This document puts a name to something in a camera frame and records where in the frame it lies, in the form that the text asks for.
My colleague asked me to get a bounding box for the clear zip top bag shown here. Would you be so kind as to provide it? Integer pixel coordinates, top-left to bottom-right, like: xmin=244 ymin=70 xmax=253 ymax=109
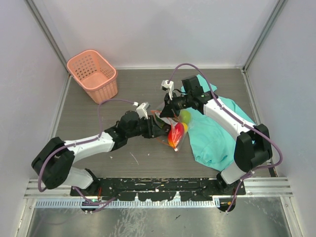
xmin=151 ymin=104 xmax=192 ymax=152

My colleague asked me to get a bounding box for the yellow fake pear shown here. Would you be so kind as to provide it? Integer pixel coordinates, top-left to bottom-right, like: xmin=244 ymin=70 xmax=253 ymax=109
xmin=182 ymin=122 xmax=188 ymax=133

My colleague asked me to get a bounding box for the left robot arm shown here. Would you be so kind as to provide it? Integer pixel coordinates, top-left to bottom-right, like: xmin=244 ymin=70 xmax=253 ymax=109
xmin=31 ymin=111 xmax=171 ymax=196

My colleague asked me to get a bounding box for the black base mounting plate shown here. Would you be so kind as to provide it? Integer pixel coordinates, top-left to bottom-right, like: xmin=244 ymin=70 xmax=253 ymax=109
xmin=81 ymin=178 xmax=238 ymax=201

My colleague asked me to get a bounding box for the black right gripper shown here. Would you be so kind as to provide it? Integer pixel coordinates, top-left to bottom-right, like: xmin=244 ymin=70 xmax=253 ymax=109
xmin=159 ymin=91 xmax=192 ymax=119

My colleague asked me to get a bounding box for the green fake apple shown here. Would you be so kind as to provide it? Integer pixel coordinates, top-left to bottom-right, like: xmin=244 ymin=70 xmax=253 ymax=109
xmin=179 ymin=110 xmax=191 ymax=124

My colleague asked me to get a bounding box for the white slotted cable duct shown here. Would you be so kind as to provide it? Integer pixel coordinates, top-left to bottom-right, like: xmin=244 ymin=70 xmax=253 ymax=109
xmin=35 ymin=198 xmax=220 ymax=208

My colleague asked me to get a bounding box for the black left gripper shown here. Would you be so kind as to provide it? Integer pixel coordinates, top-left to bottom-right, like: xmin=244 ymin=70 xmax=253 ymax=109
xmin=126 ymin=115 xmax=165 ymax=139

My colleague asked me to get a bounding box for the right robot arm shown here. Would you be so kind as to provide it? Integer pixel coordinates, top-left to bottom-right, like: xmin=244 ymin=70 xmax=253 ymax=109
xmin=160 ymin=76 xmax=273 ymax=195

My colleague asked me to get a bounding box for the pink plastic basket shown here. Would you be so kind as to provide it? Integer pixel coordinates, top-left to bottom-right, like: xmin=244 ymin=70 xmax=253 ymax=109
xmin=67 ymin=49 xmax=118 ymax=104

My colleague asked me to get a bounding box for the red yellow fake mango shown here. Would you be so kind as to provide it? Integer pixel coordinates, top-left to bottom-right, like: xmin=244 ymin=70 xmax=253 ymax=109
xmin=168 ymin=122 xmax=185 ymax=148

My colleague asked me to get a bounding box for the teal t-shirt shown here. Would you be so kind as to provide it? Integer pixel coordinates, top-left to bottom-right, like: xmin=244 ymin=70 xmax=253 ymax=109
xmin=181 ymin=75 xmax=256 ymax=171

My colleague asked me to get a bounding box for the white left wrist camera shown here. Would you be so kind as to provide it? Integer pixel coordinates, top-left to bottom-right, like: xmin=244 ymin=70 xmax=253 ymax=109
xmin=136 ymin=102 xmax=150 ymax=119

